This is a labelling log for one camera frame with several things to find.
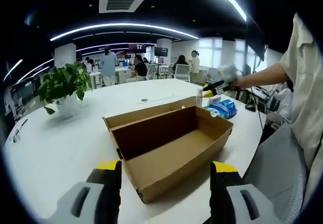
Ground blue soft tissue pack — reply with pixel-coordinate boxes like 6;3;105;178
218;99;238;120

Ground person in beige shirt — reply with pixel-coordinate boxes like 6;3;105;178
279;13;323;202

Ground brown cardboard shoe box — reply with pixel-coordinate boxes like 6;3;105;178
102;95;234;204

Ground window blinds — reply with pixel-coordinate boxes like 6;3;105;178
199;37;223;68

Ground hanging display screen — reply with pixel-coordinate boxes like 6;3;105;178
128;43;146;53
154;46;169;57

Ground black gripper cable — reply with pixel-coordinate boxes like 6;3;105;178
248;86;263;131

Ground ceiling air conditioner vent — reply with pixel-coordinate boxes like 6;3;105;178
98;0;147;14

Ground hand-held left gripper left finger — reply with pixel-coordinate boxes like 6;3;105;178
46;159;122;224

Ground green plant in white pot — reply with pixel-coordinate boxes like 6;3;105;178
37;62;93;120

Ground blue white soft wipes pack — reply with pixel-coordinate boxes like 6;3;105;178
203;96;223;118

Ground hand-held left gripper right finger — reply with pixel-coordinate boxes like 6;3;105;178
208;160;285;224

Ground ceiling light strip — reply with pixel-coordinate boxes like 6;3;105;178
49;23;200;42
3;59;23;82
211;0;247;22

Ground person's right hand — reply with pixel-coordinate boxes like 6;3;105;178
228;78;247;91

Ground small clear bottle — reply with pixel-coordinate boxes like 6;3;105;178
196;87;204;106

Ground white office chair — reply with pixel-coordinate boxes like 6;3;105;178
174;64;190;82
146;63;157;80

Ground grey mesh office chair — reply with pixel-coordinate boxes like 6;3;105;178
242;125;310;224

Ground black wall screen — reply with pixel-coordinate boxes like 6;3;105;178
252;42;268;61

